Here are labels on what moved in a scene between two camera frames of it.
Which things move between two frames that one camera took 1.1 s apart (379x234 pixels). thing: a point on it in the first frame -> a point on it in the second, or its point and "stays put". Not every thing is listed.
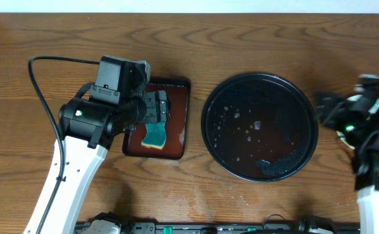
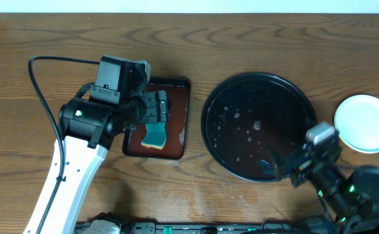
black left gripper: [160, 108] stays put
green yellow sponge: [155, 136] stays put
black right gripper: [333, 106] -> [303, 167]
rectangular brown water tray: [178, 93] stays put
